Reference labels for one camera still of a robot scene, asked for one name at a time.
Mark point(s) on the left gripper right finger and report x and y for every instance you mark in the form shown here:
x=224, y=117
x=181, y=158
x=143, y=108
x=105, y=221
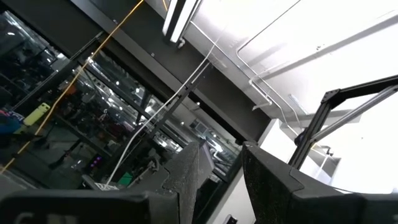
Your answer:
x=295, y=202

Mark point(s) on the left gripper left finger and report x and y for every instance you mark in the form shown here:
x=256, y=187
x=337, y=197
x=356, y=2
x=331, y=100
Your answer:
x=93, y=208

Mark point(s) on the lime green object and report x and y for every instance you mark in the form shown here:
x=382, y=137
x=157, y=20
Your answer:
x=36, y=114

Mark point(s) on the blue object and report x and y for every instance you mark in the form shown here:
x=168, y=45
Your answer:
x=7, y=123

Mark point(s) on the black metal pole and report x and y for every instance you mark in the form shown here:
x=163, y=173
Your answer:
x=186, y=90

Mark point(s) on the ceiling light fixture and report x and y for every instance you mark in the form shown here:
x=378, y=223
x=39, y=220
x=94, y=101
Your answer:
x=178, y=18

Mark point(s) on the black aluminium extrusion frame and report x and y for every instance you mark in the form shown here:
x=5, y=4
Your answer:
x=314, y=124

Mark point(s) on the metal wall conduit pipe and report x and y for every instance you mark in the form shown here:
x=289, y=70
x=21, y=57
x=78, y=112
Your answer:
x=259, y=91

